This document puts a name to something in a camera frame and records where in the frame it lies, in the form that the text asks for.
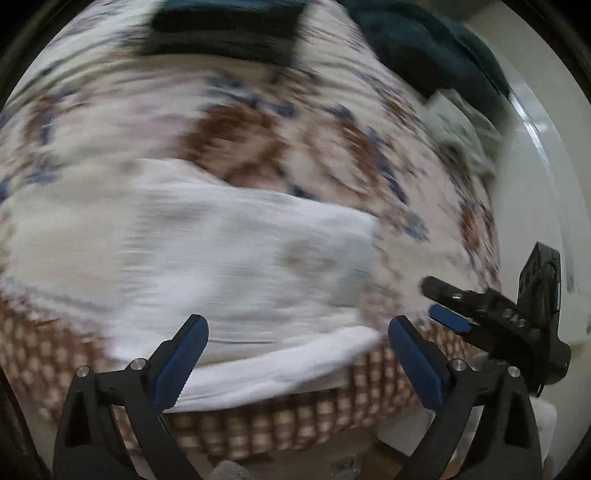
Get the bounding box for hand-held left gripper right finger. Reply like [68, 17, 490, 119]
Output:
[388, 315, 543, 480]

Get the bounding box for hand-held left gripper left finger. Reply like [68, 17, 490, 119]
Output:
[52, 314, 209, 480]

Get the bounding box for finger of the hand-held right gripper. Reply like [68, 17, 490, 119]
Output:
[428, 305, 496, 346]
[421, 276, 513, 320]

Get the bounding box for white pants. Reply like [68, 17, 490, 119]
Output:
[106, 157, 385, 414]

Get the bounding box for white bedside table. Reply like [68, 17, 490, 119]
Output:
[378, 398, 557, 464]

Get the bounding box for white headboard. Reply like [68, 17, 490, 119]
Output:
[489, 78, 588, 346]

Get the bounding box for light green garment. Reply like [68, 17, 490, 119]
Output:
[425, 90, 503, 179]

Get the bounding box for floral quilt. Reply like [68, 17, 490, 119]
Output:
[0, 0, 502, 333]

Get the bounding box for folded blue jeans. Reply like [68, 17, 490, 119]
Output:
[139, 0, 309, 66]

